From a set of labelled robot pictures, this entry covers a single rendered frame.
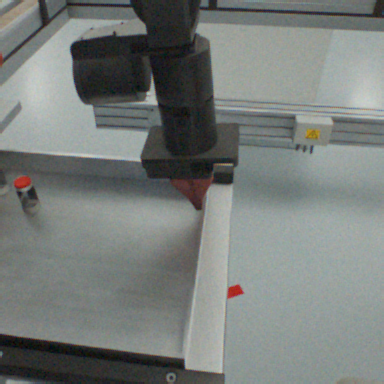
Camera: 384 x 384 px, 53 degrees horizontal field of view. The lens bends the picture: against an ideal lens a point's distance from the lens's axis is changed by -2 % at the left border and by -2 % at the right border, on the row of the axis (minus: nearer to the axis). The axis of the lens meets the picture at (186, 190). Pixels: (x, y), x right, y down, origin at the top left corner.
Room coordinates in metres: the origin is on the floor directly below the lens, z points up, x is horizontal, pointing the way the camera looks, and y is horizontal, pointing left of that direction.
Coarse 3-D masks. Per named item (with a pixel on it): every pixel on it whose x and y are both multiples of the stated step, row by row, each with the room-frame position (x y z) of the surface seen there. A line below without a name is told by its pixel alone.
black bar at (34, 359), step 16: (0, 352) 0.15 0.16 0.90; (16, 352) 0.15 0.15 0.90; (32, 352) 0.15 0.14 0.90; (48, 352) 0.15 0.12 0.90; (0, 368) 0.14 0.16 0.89; (16, 368) 0.14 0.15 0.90; (32, 368) 0.14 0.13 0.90; (48, 368) 0.14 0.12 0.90; (64, 368) 0.14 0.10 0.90; (80, 368) 0.14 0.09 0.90; (96, 368) 0.14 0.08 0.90; (112, 368) 0.14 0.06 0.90; (128, 368) 0.14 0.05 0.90; (144, 368) 0.14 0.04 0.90; (160, 368) 0.14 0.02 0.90; (176, 368) 0.14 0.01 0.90
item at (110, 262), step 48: (48, 192) 0.38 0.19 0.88; (96, 192) 0.38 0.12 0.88; (144, 192) 0.38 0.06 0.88; (0, 240) 0.30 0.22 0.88; (48, 240) 0.30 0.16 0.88; (96, 240) 0.30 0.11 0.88; (144, 240) 0.30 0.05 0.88; (192, 240) 0.30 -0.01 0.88; (0, 288) 0.23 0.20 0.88; (48, 288) 0.23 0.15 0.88; (96, 288) 0.23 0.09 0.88; (144, 288) 0.23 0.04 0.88; (192, 288) 0.21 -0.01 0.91; (0, 336) 0.16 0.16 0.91; (48, 336) 0.16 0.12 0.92; (96, 336) 0.18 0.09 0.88; (144, 336) 0.18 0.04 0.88
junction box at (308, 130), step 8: (296, 120) 1.12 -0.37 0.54; (304, 120) 1.11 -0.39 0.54; (312, 120) 1.11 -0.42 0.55; (320, 120) 1.11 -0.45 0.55; (328, 120) 1.11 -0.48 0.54; (296, 128) 1.10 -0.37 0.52; (304, 128) 1.10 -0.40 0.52; (312, 128) 1.10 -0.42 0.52; (320, 128) 1.09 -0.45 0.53; (328, 128) 1.09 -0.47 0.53; (296, 136) 1.10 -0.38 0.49; (304, 136) 1.10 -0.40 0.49; (312, 136) 1.10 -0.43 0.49; (320, 136) 1.09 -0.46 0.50; (328, 136) 1.09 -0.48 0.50; (304, 144) 1.10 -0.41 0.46; (312, 144) 1.10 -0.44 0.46; (320, 144) 1.09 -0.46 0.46
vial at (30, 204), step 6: (30, 186) 0.35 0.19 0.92; (18, 192) 0.35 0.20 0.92; (24, 192) 0.34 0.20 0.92; (30, 192) 0.35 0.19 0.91; (24, 198) 0.34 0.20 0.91; (30, 198) 0.34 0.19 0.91; (36, 198) 0.35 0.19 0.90; (24, 204) 0.34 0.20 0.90; (30, 204) 0.34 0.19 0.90; (36, 204) 0.35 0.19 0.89; (24, 210) 0.34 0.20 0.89; (30, 210) 0.34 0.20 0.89; (36, 210) 0.35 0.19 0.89
